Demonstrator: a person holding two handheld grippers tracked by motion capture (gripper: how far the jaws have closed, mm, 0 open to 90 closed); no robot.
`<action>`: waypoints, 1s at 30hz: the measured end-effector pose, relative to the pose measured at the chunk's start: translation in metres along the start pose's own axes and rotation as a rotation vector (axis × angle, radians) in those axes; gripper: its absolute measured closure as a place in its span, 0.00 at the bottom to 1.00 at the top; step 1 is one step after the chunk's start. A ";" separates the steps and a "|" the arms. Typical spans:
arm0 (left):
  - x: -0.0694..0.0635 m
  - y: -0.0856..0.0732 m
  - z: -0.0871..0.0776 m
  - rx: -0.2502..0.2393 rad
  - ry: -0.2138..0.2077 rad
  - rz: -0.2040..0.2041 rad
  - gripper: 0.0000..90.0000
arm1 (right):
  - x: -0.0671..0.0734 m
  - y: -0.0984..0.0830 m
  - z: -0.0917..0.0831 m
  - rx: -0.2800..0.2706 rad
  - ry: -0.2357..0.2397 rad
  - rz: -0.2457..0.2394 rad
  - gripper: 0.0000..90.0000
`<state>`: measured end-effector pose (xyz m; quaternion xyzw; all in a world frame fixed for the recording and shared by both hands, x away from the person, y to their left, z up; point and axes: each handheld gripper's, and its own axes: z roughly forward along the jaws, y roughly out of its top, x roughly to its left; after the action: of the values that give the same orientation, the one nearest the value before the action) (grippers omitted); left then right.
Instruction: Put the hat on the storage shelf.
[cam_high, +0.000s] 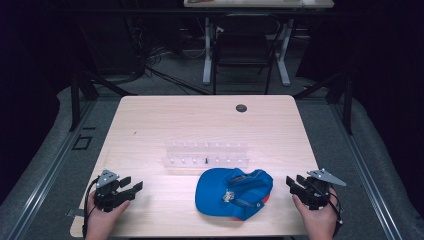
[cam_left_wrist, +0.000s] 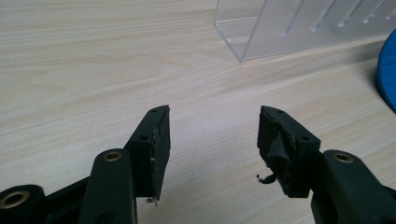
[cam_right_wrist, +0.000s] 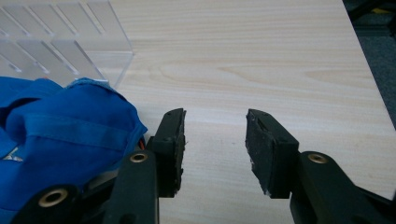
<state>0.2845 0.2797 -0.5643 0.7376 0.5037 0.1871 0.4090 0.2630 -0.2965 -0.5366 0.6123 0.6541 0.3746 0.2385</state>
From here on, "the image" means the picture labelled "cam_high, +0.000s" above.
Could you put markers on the black tape square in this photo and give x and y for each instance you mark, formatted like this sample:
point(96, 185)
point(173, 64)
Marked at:
point(82, 142)

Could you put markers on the person's right hand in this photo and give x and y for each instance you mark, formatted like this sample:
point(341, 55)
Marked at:
point(320, 223)

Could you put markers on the grey tape piece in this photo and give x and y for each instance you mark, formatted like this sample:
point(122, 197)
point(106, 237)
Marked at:
point(72, 212)

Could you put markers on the aluminium floor rail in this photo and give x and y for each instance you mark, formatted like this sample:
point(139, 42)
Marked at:
point(366, 173)
point(53, 170)

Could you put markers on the clear acrylic peg rack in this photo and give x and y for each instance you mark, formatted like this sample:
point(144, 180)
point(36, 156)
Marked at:
point(206, 155)

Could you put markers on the black chair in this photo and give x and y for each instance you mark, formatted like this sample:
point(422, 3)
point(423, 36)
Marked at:
point(241, 50)

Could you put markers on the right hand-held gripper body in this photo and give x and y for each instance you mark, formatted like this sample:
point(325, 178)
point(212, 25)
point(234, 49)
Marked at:
point(316, 195)

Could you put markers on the black metal stand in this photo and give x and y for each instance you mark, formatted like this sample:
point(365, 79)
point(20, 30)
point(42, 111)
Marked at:
point(75, 100)
point(348, 106)

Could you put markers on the round grey table grommet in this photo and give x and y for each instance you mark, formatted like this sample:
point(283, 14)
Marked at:
point(241, 108)

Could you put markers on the white-legged desk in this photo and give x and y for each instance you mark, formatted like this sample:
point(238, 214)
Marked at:
point(253, 3)

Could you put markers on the blue baseball cap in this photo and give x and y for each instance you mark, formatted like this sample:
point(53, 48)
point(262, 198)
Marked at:
point(213, 191)

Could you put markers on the person's left hand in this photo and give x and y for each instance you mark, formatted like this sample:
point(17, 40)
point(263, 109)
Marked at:
point(100, 221)

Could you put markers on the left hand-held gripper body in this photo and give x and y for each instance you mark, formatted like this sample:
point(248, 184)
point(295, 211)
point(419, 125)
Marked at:
point(107, 195)

